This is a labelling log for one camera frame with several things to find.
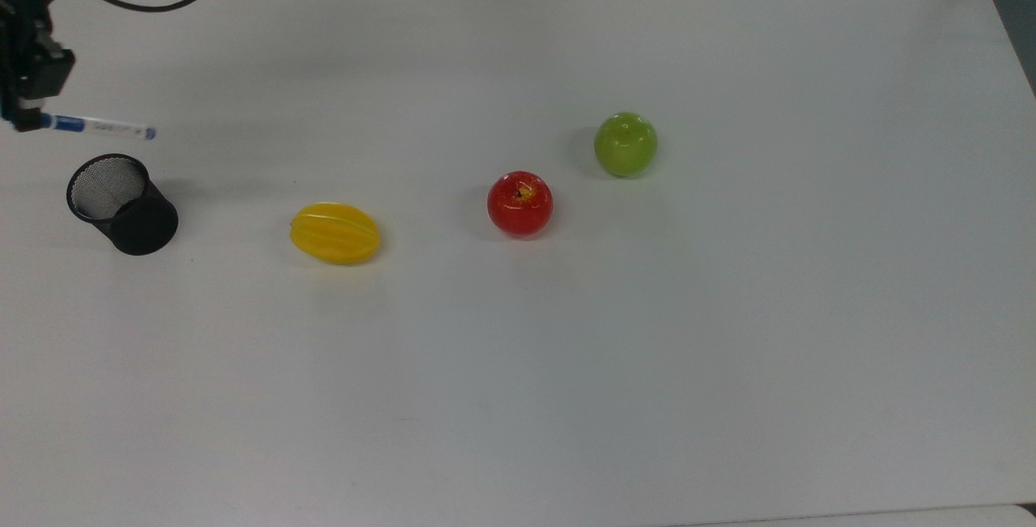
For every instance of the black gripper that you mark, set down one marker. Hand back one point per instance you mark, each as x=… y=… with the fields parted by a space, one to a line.
x=28 y=33

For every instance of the blue and white marker pen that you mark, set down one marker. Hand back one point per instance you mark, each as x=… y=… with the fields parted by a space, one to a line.
x=97 y=125

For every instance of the black mesh pen cup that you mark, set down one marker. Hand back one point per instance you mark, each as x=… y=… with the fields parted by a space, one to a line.
x=133 y=219

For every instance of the yellow toy starfruit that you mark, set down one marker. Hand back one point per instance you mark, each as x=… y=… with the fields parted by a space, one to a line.
x=335 y=233

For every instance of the red toy apple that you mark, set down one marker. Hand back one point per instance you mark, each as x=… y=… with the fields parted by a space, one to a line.
x=520 y=204

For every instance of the green toy apple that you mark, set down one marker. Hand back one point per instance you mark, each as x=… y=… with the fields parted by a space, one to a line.
x=626 y=144

